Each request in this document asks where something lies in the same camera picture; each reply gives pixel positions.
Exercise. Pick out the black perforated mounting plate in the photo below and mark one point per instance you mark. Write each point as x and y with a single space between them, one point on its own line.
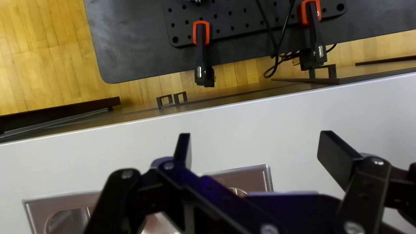
230 18

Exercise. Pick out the orange black clamp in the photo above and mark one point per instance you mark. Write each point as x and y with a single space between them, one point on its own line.
315 53
200 37

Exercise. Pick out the orange black clamp left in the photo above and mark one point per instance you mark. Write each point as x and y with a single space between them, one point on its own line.
200 37

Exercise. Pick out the orange black clamp right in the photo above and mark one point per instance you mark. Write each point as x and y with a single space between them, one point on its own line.
315 53

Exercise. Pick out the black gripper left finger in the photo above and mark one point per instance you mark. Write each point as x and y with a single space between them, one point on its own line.
129 196

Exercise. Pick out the dark grey table board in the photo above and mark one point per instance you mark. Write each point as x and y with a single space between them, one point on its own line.
131 42

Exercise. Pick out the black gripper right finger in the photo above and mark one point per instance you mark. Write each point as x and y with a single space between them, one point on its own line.
371 183

